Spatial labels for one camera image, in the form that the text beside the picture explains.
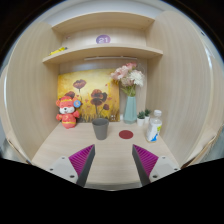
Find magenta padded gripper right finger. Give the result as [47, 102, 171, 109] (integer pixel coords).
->
[132, 145, 180, 186]

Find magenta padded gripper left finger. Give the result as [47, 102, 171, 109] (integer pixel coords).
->
[47, 145, 95, 187]

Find clear plastic water bottle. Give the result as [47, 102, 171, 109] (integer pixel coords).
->
[146, 110, 162, 143]

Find round red coaster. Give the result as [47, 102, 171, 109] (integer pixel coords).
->
[119, 130, 134, 139]

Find grey plastic cup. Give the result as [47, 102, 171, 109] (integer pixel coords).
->
[92, 118, 109, 140]

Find small potted succulent left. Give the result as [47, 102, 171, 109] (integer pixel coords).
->
[137, 111, 145, 126]

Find small potted succulent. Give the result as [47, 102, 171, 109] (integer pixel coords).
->
[145, 109, 151, 124]
[137, 111, 145, 126]

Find small potted succulent right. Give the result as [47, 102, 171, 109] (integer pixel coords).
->
[145, 109, 151, 124]

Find teal ceramic vase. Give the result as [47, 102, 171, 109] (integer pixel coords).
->
[123, 96, 137, 124]

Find red plush toy figure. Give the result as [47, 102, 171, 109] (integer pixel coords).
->
[56, 96, 81, 129]

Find poppy flower painting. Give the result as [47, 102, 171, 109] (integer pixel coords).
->
[58, 69, 120, 122]

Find pink white flower bouquet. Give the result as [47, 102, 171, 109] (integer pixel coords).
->
[111, 62, 144, 97]

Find wooden shelf unit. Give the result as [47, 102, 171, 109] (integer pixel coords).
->
[6, 10, 218, 168]

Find yellow object on shelf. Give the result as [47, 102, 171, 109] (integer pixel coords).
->
[49, 47, 68, 56]

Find purple round number sticker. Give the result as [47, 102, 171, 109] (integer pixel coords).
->
[96, 34, 111, 44]

